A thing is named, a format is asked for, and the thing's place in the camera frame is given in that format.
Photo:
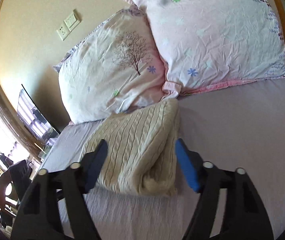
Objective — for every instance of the dark wooden chair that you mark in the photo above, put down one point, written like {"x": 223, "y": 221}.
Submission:
{"x": 14, "y": 183}

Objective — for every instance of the pink flower-print right pillow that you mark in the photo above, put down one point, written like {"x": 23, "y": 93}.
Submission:
{"x": 208, "y": 45}

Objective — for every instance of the pink tree-print left pillow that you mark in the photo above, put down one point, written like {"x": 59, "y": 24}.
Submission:
{"x": 116, "y": 68}

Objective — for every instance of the white wall switch plate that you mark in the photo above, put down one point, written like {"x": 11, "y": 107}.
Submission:
{"x": 72, "y": 21}

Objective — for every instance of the brown wooden window frame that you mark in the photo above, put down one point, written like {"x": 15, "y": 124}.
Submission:
{"x": 9, "y": 116}

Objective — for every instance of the white wall power socket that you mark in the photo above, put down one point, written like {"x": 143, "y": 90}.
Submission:
{"x": 63, "y": 31}

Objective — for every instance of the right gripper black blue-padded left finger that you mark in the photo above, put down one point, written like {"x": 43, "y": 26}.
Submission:
{"x": 38, "y": 214}

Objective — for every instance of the black framed glossy panel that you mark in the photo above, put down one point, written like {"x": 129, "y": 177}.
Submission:
{"x": 34, "y": 120}

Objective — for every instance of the beige cable-knit sweater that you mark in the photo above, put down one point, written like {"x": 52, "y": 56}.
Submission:
{"x": 141, "y": 160}

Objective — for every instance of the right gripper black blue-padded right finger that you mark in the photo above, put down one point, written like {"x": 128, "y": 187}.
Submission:
{"x": 245, "y": 216}

